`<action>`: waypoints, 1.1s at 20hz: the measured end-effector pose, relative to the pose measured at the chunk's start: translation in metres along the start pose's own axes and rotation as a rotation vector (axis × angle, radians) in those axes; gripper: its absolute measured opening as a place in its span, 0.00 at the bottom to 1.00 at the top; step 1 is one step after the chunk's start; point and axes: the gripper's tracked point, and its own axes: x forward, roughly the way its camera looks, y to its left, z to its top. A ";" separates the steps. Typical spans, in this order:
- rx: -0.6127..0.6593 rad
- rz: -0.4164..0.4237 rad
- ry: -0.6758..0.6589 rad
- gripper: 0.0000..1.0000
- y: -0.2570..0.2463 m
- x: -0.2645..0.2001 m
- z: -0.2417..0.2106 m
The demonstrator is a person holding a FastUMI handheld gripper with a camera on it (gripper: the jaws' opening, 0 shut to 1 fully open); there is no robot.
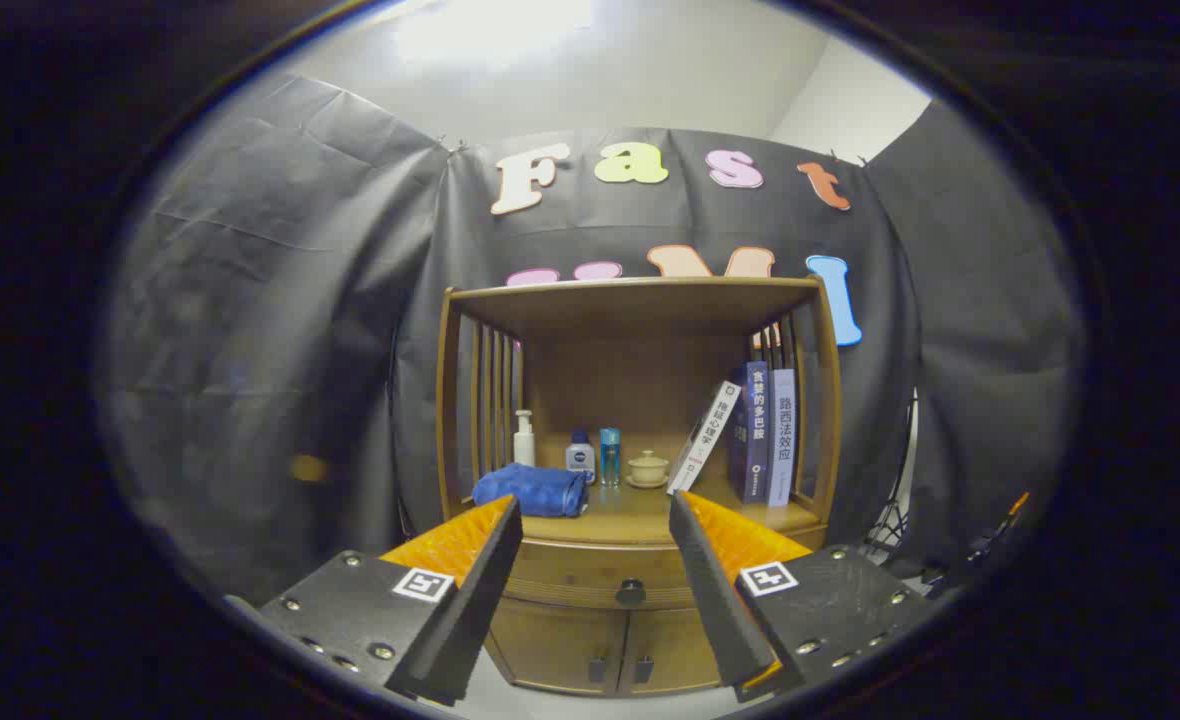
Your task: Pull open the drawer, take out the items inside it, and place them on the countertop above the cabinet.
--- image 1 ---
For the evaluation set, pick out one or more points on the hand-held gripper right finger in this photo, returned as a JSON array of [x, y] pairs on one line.
[[715, 590]]

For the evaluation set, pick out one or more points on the dark equipment with orange tip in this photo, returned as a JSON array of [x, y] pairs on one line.
[[980, 550]]

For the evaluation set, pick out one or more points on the lavender book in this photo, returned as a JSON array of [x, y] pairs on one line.
[[783, 440]]

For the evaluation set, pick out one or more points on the white pump bottle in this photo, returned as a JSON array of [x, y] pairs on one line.
[[524, 445]]

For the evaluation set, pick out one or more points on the beige lidded teacup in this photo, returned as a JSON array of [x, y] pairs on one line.
[[647, 468]]

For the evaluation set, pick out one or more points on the black backdrop cloth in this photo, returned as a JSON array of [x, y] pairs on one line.
[[280, 330]]

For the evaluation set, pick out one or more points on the wooden countertop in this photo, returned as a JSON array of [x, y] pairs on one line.
[[630, 515]]

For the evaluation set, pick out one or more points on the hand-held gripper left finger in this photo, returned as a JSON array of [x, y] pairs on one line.
[[480, 590]]

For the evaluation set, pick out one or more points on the white bottle with blue cap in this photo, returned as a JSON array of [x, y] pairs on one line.
[[580, 458]]

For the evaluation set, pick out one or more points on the clear blue bottle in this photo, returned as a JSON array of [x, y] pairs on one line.
[[610, 455]]

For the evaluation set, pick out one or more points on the white book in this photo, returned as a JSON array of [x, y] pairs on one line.
[[705, 435]]

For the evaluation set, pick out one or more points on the wooden cabinet door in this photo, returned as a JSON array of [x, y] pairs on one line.
[[670, 650], [560, 645]]

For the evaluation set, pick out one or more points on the folded blue towel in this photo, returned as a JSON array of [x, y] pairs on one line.
[[530, 490]]

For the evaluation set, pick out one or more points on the dark blue book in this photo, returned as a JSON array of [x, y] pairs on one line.
[[752, 430]]

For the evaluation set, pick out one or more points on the wooden cabinet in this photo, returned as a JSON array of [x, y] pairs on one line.
[[630, 370]]

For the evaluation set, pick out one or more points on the black metal stand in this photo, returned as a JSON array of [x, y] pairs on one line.
[[890, 525]]

